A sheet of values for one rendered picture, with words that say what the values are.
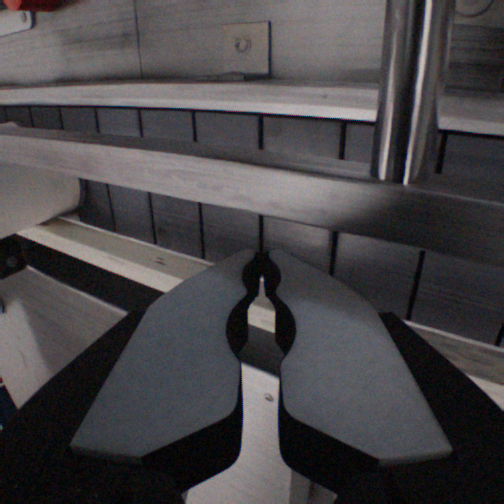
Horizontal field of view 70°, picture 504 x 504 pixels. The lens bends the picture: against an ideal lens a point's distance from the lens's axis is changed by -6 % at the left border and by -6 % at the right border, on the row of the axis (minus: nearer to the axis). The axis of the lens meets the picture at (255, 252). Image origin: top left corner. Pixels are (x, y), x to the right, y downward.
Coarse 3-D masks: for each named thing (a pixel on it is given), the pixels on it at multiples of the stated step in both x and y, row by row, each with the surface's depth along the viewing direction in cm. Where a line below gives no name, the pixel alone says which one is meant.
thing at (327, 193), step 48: (0, 144) 14; (48, 144) 12; (96, 144) 11; (144, 144) 10; (192, 144) 10; (192, 192) 9; (240, 192) 9; (288, 192) 8; (336, 192) 7; (384, 192) 7; (432, 192) 7; (480, 192) 6; (384, 240) 7; (432, 240) 7; (480, 240) 6
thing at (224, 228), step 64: (64, 128) 24; (128, 128) 21; (192, 128) 19; (256, 128) 17; (320, 128) 15; (128, 192) 23; (192, 256) 23; (320, 256) 18; (384, 256) 16; (448, 256) 15; (448, 320) 16
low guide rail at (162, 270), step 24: (48, 240) 24; (72, 240) 23; (96, 240) 23; (120, 240) 22; (96, 264) 22; (120, 264) 21; (144, 264) 20; (168, 264) 20; (192, 264) 20; (168, 288) 19; (264, 312) 16; (432, 336) 14; (456, 360) 13; (480, 360) 13; (480, 384) 12
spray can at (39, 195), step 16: (0, 176) 21; (16, 176) 21; (32, 176) 22; (48, 176) 23; (64, 176) 24; (0, 192) 20; (16, 192) 21; (32, 192) 22; (48, 192) 23; (64, 192) 24; (80, 192) 25; (0, 208) 21; (16, 208) 21; (32, 208) 22; (48, 208) 24; (64, 208) 25; (0, 224) 21; (16, 224) 22; (32, 224) 24
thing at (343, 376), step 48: (288, 288) 10; (336, 288) 10; (288, 336) 9; (336, 336) 8; (384, 336) 8; (288, 384) 7; (336, 384) 7; (384, 384) 7; (288, 432) 7; (336, 432) 6; (384, 432) 6; (432, 432) 6; (336, 480) 6
